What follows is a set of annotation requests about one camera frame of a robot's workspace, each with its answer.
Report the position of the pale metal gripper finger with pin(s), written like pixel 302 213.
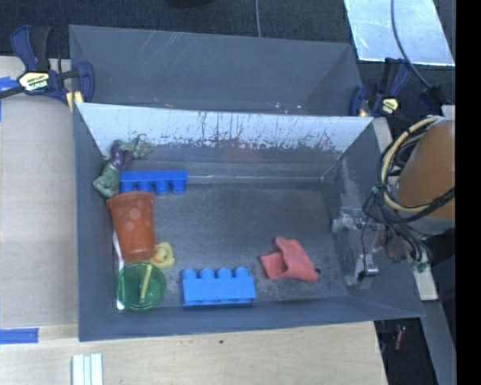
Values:
pixel 346 223
pixel 366 270

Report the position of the red cloth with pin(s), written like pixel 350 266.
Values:
pixel 292 261

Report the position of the grey metal bin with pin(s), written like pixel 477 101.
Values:
pixel 232 215

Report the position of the blue thick toy brick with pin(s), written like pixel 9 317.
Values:
pixel 216 289

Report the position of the yellow rubber duck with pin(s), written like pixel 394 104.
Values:
pixel 165 257

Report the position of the blue flat toy brick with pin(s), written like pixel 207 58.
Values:
pixel 152 178

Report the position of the orange plastic cup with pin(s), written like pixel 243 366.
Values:
pixel 134 227

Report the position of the green cup with yellow straw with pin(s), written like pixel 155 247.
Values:
pixel 138 289

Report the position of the green and purple toy figure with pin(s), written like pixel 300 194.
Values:
pixel 116 163

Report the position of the pale wood board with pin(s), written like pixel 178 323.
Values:
pixel 36 215

